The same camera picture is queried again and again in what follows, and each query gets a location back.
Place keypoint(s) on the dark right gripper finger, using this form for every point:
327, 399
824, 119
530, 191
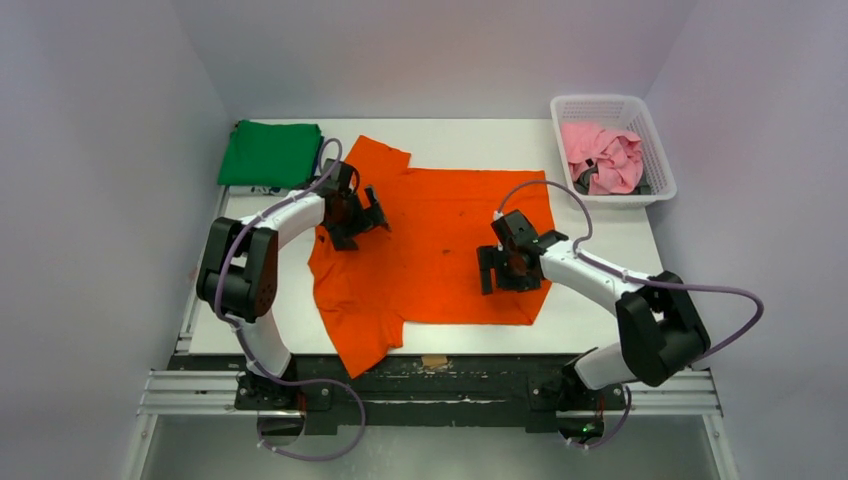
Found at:
523, 283
485, 259

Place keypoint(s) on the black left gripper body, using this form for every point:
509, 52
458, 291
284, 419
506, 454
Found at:
351, 214

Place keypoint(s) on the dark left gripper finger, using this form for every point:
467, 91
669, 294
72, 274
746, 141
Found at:
343, 239
374, 212

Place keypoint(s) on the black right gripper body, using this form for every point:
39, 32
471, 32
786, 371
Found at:
498, 268

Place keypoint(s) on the orange t shirt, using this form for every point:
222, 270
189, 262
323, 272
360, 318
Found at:
423, 267

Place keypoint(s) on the pink t shirt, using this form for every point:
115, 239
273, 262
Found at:
617, 153

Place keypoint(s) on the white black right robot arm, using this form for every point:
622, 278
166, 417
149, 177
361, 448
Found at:
660, 331

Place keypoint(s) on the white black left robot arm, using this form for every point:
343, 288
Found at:
238, 275

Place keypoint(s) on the dark grey shirt in basket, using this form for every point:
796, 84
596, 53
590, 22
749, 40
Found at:
586, 183

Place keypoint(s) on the folded green t shirt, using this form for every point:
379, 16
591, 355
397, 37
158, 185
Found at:
261, 131

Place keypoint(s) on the brown tape piece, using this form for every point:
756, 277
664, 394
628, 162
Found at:
434, 362

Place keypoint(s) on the white plastic laundry basket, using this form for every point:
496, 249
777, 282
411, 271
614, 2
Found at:
625, 113

